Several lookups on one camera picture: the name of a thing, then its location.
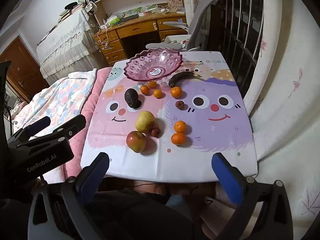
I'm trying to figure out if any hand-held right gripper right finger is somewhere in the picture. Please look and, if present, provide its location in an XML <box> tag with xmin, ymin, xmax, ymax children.
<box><xmin>212</xmin><ymin>152</ymin><xmax>293</xmax><ymax>240</ymax></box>

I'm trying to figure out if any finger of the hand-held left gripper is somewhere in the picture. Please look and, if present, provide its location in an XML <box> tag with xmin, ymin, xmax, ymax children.
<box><xmin>16</xmin><ymin>114</ymin><xmax>87</xmax><ymax>148</ymax></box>
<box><xmin>7</xmin><ymin>116</ymin><xmax>51</xmax><ymax>144</ymax></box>

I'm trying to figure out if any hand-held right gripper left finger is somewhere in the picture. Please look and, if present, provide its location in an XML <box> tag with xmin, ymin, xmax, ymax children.
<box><xmin>27</xmin><ymin>152</ymin><xmax>110</xmax><ymax>240</ymax></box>

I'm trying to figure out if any red yellow apple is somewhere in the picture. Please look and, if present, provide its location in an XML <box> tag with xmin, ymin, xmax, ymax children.
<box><xmin>126</xmin><ymin>131</ymin><xmax>147</xmax><ymax>153</ymax></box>

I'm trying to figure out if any orange tangerine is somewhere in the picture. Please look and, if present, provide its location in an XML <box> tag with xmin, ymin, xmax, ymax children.
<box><xmin>171</xmin><ymin>133</ymin><xmax>187</xmax><ymax>146</ymax></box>
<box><xmin>174</xmin><ymin>121</ymin><xmax>187</xmax><ymax>133</ymax></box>
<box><xmin>170</xmin><ymin>86</ymin><xmax>183</xmax><ymax>98</ymax></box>

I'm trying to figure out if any dark avocado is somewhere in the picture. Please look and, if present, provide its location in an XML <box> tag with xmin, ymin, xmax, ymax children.
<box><xmin>124</xmin><ymin>88</ymin><xmax>139</xmax><ymax>109</ymax></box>

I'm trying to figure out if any yellow pear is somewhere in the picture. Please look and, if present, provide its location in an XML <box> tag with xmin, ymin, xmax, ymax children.
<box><xmin>135</xmin><ymin>111</ymin><xmax>155</xmax><ymax>133</ymax></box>

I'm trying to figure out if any pink glass fruit plate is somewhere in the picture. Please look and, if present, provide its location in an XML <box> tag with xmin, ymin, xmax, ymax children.
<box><xmin>124</xmin><ymin>49</ymin><xmax>184</xmax><ymax>82</ymax></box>

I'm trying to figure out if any pink blanket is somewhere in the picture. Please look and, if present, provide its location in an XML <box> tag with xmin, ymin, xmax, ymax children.
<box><xmin>59</xmin><ymin>67</ymin><xmax>113</xmax><ymax>183</ymax></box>

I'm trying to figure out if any floral fleece blanket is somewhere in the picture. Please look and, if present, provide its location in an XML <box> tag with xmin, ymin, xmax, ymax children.
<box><xmin>11</xmin><ymin>68</ymin><xmax>98</xmax><ymax>135</ymax></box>

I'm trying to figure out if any cartoon printed tablecloth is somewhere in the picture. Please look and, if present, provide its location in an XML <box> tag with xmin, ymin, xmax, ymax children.
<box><xmin>80</xmin><ymin>51</ymin><xmax>258</xmax><ymax>183</ymax></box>

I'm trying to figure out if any person's dark clothing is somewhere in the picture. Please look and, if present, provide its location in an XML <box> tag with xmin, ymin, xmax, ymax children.
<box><xmin>82</xmin><ymin>189</ymin><xmax>195</xmax><ymax>240</ymax></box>

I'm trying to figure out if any brown wooden door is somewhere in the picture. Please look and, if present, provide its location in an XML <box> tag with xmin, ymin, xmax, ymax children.
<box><xmin>0</xmin><ymin>36</ymin><xmax>49</xmax><ymax>102</ymax></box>

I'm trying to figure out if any white lace cover cloth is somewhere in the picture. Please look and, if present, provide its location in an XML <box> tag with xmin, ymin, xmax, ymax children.
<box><xmin>36</xmin><ymin>8</ymin><xmax>100</xmax><ymax>84</ymax></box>

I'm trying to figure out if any white floral curtain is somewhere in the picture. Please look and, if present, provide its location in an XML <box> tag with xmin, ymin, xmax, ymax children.
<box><xmin>244</xmin><ymin>0</ymin><xmax>320</xmax><ymax>222</ymax></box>

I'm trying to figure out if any blackened banana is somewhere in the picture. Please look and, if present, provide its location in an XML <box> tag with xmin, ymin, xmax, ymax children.
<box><xmin>168</xmin><ymin>71</ymin><xmax>203</xmax><ymax>88</ymax></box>

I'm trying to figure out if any green tissue pack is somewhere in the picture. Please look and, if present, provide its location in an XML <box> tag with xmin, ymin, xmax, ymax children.
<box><xmin>108</xmin><ymin>15</ymin><xmax>124</xmax><ymax>26</ymax></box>

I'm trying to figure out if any wooden desk with drawers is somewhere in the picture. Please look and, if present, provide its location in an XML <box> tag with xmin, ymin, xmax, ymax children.
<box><xmin>94</xmin><ymin>11</ymin><xmax>188</xmax><ymax>64</ymax></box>

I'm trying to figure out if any wooden bookshelf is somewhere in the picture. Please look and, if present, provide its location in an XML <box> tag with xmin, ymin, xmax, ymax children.
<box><xmin>80</xmin><ymin>0</ymin><xmax>184</xmax><ymax>28</ymax></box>

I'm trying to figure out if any metal window grille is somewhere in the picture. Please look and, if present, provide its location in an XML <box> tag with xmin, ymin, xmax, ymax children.
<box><xmin>207</xmin><ymin>0</ymin><xmax>265</xmax><ymax>98</ymax></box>

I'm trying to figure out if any grey chair seat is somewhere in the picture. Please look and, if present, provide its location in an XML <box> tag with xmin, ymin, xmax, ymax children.
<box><xmin>146</xmin><ymin>0</ymin><xmax>222</xmax><ymax>53</ymax></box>

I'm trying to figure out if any white cable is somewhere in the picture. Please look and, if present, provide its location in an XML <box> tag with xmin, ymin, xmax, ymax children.
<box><xmin>96</xmin><ymin>26</ymin><xmax>112</xmax><ymax>51</ymax></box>

